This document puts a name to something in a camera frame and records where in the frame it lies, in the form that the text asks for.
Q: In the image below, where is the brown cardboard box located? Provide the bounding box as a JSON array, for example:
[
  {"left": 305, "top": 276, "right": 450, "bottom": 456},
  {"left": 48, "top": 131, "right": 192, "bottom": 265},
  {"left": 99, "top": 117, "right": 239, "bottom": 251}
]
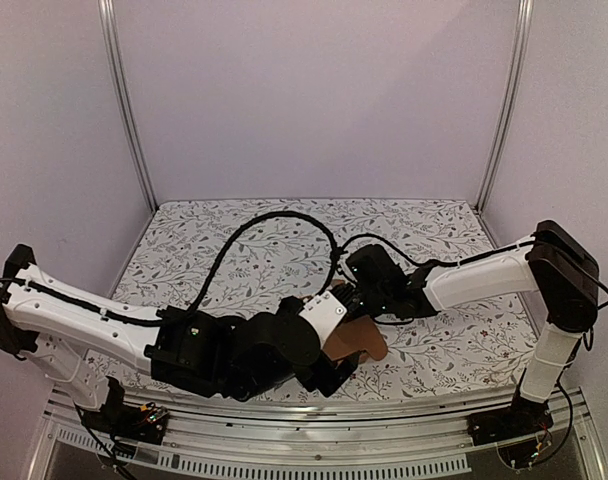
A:
[{"left": 322, "top": 316, "right": 388, "bottom": 363}]

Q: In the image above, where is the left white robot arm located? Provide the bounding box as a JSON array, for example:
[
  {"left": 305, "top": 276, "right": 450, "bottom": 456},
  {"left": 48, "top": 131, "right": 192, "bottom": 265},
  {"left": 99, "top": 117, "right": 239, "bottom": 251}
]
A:
[{"left": 0, "top": 244, "right": 360, "bottom": 434}]

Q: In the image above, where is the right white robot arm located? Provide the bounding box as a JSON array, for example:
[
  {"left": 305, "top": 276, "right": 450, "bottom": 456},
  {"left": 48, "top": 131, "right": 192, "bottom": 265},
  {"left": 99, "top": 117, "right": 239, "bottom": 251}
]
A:
[{"left": 345, "top": 220, "right": 608, "bottom": 436}]

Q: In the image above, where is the floral patterned table mat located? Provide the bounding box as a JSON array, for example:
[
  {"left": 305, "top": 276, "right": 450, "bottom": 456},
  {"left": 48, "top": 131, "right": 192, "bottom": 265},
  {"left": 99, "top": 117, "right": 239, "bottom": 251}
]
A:
[{"left": 113, "top": 199, "right": 536, "bottom": 402}]

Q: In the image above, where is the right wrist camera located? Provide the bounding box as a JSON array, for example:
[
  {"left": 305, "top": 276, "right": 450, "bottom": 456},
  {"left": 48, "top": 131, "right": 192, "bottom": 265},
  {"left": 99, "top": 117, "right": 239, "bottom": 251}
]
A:
[{"left": 345, "top": 244, "right": 407, "bottom": 301}]

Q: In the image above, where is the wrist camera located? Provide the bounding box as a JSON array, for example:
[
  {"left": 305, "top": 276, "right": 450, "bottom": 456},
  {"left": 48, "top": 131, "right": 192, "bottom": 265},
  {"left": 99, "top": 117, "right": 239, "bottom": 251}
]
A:
[
  {"left": 345, "top": 244, "right": 407, "bottom": 301},
  {"left": 231, "top": 284, "right": 360, "bottom": 389}
]

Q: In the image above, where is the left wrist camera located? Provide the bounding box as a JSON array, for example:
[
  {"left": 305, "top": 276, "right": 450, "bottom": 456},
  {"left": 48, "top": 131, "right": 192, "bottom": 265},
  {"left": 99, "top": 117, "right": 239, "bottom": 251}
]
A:
[{"left": 231, "top": 284, "right": 360, "bottom": 389}]

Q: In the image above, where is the front aluminium rail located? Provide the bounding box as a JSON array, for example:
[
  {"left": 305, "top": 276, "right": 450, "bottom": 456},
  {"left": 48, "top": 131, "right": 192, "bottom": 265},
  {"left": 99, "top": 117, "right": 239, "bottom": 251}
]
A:
[{"left": 26, "top": 384, "right": 608, "bottom": 480}]

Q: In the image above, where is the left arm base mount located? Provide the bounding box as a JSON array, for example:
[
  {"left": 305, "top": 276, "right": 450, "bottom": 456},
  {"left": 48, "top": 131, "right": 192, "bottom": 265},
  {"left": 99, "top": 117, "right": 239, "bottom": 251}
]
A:
[{"left": 81, "top": 377, "right": 169, "bottom": 445}]

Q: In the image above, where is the left black cable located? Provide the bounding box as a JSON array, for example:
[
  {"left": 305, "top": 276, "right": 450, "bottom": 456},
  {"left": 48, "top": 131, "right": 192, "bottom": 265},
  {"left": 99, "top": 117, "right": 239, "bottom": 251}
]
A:
[{"left": 188, "top": 210, "right": 345, "bottom": 321}]

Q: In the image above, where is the black cable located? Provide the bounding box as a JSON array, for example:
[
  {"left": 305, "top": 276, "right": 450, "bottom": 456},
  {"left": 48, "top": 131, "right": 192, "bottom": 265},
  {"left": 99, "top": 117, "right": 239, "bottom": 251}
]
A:
[
  {"left": 341, "top": 233, "right": 535, "bottom": 269},
  {"left": 188, "top": 210, "right": 345, "bottom": 321}
]

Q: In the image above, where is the right black cable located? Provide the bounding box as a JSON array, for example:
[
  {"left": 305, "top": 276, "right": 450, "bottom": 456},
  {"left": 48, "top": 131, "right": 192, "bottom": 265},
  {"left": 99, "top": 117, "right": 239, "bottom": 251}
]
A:
[{"left": 341, "top": 233, "right": 535, "bottom": 269}]

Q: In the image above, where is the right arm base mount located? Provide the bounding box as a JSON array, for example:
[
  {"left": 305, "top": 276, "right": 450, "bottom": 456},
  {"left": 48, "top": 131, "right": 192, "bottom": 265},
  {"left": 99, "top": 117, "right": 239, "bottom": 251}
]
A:
[{"left": 466, "top": 401, "right": 553, "bottom": 446}]

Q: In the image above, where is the right aluminium frame post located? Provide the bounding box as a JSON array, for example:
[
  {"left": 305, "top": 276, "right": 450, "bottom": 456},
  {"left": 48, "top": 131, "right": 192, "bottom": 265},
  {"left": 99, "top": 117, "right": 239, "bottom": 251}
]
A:
[{"left": 474, "top": 0, "right": 534, "bottom": 216}]

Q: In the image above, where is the aluminium frame post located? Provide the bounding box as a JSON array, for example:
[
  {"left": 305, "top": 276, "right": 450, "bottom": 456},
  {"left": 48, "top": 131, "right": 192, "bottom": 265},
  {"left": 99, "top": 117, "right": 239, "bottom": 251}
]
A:
[
  {"left": 474, "top": 0, "right": 534, "bottom": 216},
  {"left": 98, "top": 0, "right": 159, "bottom": 214}
]

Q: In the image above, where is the left aluminium frame post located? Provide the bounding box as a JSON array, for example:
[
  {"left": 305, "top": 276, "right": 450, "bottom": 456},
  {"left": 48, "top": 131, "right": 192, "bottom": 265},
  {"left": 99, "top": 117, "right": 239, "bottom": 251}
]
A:
[{"left": 98, "top": 0, "right": 159, "bottom": 214}]

